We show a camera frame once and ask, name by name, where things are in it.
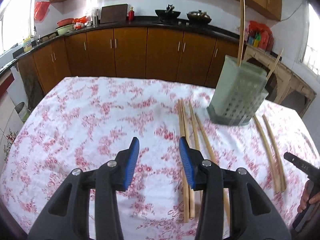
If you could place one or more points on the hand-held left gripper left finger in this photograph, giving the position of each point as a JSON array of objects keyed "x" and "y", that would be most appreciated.
[{"x": 131, "y": 162}]

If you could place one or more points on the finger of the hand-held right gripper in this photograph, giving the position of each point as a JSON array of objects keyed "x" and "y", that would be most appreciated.
[{"x": 298, "y": 163}]

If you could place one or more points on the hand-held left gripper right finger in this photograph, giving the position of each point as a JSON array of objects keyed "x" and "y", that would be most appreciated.
[{"x": 186, "y": 165}]

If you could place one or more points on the green chopstick holder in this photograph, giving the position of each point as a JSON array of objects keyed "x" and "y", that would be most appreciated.
[{"x": 232, "y": 100}]

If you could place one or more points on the person's right hand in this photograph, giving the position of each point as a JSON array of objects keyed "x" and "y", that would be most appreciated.
[{"x": 305, "y": 197}]

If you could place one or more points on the red floral tablecloth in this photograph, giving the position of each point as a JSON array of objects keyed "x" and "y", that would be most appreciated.
[{"x": 100, "y": 120}]

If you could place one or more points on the wooden base kitchen cabinets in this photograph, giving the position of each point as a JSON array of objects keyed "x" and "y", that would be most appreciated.
[{"x": 130, "y": 52}]

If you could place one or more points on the white bucket with green label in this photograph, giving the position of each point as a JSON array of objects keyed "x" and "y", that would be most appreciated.
[{"x": 22, "y": 111}]

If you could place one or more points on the bright window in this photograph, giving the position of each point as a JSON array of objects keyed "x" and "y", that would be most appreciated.
[
  {"x": 313, "y": 40},
  {"x": 17, "y": 17}
]

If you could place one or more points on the dark hanging cloth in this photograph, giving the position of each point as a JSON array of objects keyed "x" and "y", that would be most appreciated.
[{"x": 31, "y": 82}]

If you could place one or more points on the colourful seasoning packets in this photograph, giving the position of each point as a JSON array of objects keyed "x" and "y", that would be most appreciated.
[{"x": 253, "y": 40}]

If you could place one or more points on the red bags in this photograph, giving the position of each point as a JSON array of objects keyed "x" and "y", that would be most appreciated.
[{"x": 265, "y": 33}]

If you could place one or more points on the black kitchen countertop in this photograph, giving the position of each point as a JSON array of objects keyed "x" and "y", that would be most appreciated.
[{"x": 140, "y": 21}]

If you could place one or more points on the black gas stove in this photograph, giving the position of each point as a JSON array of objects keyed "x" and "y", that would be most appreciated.
[{"x": 182, "y": 22}]

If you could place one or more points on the metal utensil cup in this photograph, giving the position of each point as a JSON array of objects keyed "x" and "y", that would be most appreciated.
[{"x": 95, "y": 20}]

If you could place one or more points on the red bottle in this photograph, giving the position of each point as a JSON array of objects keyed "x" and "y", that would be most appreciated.
[{"x": 131, "y": 15}]

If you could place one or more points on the green basin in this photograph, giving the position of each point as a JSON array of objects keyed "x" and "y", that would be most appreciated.
[{"x": 63, "y": 30}]

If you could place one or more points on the red and white plastic bag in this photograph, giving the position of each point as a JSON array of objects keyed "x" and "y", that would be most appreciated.
[{"x": 81, "y": 22}]

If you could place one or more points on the metal pot with lid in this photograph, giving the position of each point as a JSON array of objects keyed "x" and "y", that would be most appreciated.
[{"x": 198, "y": 16}]

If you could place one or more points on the dark cutting board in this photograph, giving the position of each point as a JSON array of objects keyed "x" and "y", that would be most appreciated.
[{"x": 113, "y": 13}]

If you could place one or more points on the black wok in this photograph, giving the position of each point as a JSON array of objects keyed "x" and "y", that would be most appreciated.
[{"x": 167, "y": 13}]

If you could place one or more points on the red basin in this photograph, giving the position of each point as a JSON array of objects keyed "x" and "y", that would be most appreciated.
[{"x": 65, "y": 21}]

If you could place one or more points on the yellow dish soap bottle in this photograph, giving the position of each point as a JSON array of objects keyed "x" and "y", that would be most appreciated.
[{"x": 27, "y": 44}]

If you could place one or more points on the metal faucet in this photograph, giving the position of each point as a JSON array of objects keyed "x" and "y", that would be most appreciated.
[{"x": 36, "y": 36}]

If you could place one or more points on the red hanging plastic bag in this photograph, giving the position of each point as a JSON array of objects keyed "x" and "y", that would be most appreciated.
[{"x": 41, "y": 11}]

